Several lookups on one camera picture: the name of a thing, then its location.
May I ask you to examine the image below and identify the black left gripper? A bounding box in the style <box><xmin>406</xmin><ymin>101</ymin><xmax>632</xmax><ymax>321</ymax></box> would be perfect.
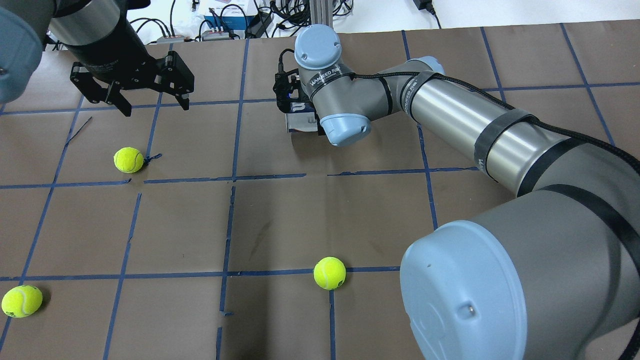
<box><xmin>65</xmin><ymin>17</ymin><xmax>195</xmax><ymax>117</ymax></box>

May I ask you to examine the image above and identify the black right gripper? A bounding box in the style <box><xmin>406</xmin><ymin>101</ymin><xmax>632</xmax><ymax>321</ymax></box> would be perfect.
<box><xmin>295</xmin><ymin>82</ymin><xmax>317</xmax><ymax>121</ymax></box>

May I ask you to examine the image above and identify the clear Wilson tennis ball can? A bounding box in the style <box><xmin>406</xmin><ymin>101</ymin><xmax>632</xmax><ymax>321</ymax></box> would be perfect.
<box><xmin>285</xmin><ymin>102</ymin><xmax>319</xmax><ymax>133</ymax></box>

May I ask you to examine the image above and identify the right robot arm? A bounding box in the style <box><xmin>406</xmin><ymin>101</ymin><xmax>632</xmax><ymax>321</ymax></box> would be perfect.
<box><xmin>293</xmin><ymin>24</ymin><xmax>639</xmax><ymax>360</ymax></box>

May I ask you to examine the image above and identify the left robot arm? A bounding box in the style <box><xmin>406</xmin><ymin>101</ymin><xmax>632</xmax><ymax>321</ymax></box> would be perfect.
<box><xmin>0</xmin><ymin>0</ymin><xmax>195</xmax><ymax>117</ymax></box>

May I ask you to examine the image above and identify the tennis ball near tape curl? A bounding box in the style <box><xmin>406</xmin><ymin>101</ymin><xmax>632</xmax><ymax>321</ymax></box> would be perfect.
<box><xmin>113</xmin><ymin>146</ymin><xmax>145</xmax><ymax>174</ymax></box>

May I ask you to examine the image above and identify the tennis ball at table centre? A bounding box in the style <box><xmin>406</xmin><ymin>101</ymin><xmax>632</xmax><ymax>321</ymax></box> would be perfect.
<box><xmin>312</xmin><ymin>256</ymin><xmax>346</xmax><ymax>291</ymax></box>

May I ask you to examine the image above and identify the tennis ball near base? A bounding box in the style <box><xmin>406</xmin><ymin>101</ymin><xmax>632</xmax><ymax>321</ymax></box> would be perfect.
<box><xmin>1</xmin><ymin>285</ymin><xmax>44</xmax><ymax>318</ymax></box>

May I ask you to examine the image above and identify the grey usb hub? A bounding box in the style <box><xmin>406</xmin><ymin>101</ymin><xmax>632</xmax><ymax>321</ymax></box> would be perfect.
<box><xmin>155</xmin><ymin>34</ymin><xmax>186</xmax><ymax>44</ymax></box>
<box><xmin>199</xmin><ymin>29</ymin><xmax>237</xmax><ymax>42</ymax></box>

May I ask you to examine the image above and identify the black power adapter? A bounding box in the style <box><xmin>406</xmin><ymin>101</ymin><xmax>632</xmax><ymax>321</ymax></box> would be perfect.
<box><xmin>245</xmin><ymin>11</ymin><xmax>274</xmax><ymax>39</ymax></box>

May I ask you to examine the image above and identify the blue white box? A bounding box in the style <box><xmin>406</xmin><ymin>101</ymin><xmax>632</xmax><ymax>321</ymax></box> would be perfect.
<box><xmin>198</xmin><ymin>0</ymin><xmax>260</xmax><ymax>32</ymax></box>

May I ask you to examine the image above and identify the black adapter top right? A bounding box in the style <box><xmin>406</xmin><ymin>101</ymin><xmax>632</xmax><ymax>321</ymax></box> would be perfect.
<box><xmin>413</xmin><ymin>0</ymin><xmax>442</xmax><ymax>29</ymax></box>

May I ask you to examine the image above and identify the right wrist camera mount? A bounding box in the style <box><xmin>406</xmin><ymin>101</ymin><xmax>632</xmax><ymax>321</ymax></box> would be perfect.
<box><xmin>272</xmin><ymin>68</ymin><xmax>301</xmax><ymax>114</ymax></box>

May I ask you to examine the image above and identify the aluminium frame post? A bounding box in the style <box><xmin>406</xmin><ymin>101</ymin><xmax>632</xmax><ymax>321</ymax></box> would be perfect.
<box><xmin>309</xmin><ymin>0</ymin><xmax>334</xmax><ymax>28</ymax></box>

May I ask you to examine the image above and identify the black cable bundle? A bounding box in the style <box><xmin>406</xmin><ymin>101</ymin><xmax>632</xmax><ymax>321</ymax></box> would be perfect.
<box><xmin>270</xmin><ymin>0</ymin><xmax>355</xmax><ymax>36</ymax></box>

